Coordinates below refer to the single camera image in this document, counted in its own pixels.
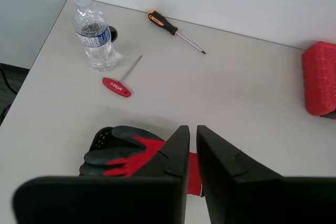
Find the red and black work glove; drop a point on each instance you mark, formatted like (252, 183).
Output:
(147, 150)

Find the red textured plastic container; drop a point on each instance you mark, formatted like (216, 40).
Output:
(320, 77)

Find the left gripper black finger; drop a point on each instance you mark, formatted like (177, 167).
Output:
(257, 200)
(105, 200)

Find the orange and black screwdriver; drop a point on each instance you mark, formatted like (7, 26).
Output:
(164, 23)

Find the clear plastic water bottle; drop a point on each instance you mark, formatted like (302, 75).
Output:
(95, 37)

